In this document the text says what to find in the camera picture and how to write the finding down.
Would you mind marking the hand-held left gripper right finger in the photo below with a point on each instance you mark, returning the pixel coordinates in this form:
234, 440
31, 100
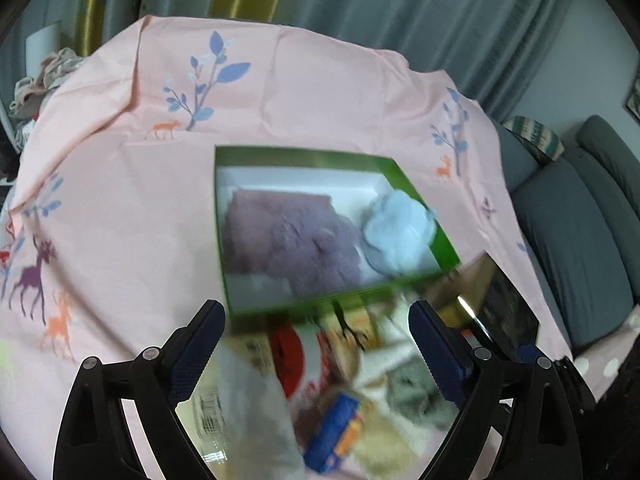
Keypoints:
441, 356

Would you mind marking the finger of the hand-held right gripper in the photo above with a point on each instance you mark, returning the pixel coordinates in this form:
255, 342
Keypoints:
526, 352

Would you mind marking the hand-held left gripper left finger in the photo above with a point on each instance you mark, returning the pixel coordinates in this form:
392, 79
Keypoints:
194, 356

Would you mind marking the grey-green cloth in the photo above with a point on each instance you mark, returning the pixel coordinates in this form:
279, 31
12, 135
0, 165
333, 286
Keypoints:
415, 392

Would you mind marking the green cardboard box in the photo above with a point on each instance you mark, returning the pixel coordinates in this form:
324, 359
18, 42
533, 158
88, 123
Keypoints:
446, 250

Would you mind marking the light blue fluffy cloth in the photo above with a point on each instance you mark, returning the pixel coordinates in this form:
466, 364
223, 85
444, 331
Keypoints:
395, 230

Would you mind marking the purple towel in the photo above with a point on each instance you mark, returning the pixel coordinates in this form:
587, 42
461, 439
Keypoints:
290, 240

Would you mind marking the pink dotted cushion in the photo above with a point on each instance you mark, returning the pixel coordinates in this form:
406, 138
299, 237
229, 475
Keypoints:
600, 360

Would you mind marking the white plastic bag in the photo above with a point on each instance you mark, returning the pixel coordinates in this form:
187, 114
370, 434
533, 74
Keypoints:
250, 410

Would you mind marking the yellowish package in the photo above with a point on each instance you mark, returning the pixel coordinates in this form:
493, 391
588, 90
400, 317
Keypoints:
357, 330

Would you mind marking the red and white package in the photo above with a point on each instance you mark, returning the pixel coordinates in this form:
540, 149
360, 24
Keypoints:
287, 355

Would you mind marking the dark cloth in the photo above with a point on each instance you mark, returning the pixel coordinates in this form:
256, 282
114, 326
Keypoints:
620, 420

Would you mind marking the blue snack packet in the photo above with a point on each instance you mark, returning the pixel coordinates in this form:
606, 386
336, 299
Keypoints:
332, 430

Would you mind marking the grey sofa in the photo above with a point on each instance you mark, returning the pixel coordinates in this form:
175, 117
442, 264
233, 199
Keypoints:
575, 220

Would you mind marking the pink printed cloth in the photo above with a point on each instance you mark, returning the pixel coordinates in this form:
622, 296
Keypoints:
125, 185

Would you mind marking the striped patterned cushion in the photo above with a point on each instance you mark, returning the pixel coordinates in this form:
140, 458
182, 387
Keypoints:
537, 137

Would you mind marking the pile of clothes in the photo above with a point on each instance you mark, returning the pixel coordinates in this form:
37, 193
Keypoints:
42, 90

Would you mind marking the white panel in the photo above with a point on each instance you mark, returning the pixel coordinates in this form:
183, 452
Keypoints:
44, 45

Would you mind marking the teal curtain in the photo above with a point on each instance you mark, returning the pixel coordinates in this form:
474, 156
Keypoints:
400, 10

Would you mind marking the wall picture frame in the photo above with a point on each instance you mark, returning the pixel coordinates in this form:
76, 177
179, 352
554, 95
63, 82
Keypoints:
634, 95

